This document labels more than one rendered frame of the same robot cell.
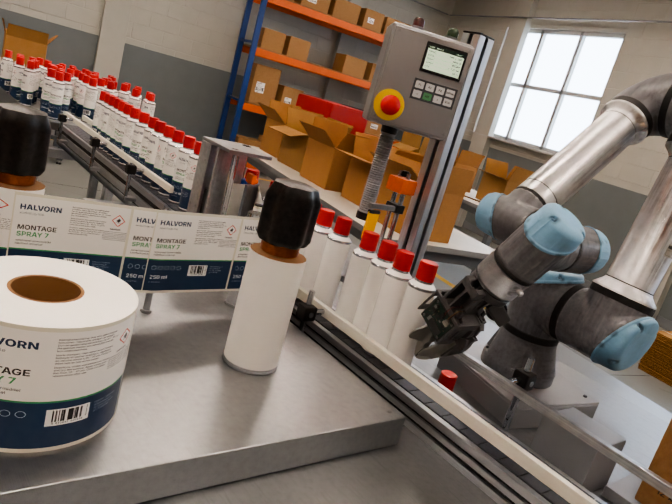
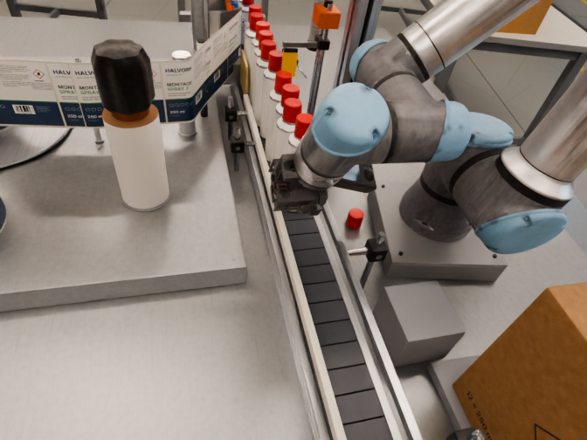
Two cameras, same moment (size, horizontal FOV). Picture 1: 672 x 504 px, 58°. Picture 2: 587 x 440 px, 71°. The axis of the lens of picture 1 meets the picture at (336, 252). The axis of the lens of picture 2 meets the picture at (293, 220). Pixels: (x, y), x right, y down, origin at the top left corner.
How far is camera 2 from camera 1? 0.64 m
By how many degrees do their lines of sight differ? 37
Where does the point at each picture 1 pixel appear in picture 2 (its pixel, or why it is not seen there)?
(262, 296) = (115, 154)
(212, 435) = (47, 271)
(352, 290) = (270, 129)
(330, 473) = (157, 305)
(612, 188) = not seen: outside the picture
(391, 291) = (279, 140)
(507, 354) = (414, 205)
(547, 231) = (322, 127)
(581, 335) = (468, 210)
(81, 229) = (12, 82)
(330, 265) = (265, 99)
